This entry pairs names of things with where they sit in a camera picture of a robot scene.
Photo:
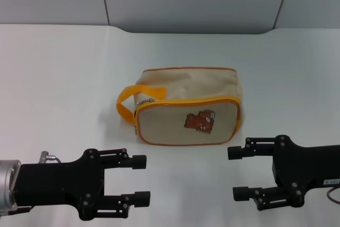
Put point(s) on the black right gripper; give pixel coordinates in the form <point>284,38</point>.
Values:
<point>305,168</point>

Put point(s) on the short silver zipper pull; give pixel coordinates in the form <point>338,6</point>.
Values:
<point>136,130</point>

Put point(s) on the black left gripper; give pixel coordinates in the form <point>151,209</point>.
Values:
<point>53,184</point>

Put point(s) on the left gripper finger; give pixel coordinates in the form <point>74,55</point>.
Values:
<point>142,199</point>
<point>138,162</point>

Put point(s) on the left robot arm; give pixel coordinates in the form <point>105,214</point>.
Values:
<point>8,184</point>

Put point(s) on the beige food bag orange trim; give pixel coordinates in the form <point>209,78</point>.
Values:
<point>186,128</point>

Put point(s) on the long silver zipper pull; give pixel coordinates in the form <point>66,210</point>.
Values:
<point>144,101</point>

